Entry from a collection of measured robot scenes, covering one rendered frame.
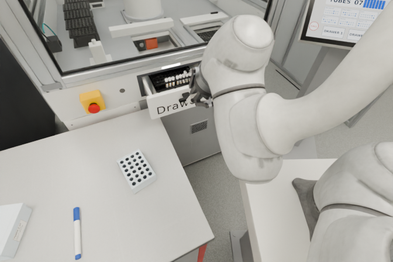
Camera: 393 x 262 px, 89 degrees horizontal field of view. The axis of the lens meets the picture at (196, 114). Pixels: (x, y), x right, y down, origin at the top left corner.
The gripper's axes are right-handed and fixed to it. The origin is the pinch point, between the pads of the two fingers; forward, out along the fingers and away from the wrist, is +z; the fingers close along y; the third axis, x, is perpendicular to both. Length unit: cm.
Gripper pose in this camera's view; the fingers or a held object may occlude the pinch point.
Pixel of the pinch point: (192, 98)
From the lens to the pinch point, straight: 71.0
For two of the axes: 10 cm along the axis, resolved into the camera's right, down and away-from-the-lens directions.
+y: -3.3, -9.4, 0.9
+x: -9.1, 2.9, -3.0
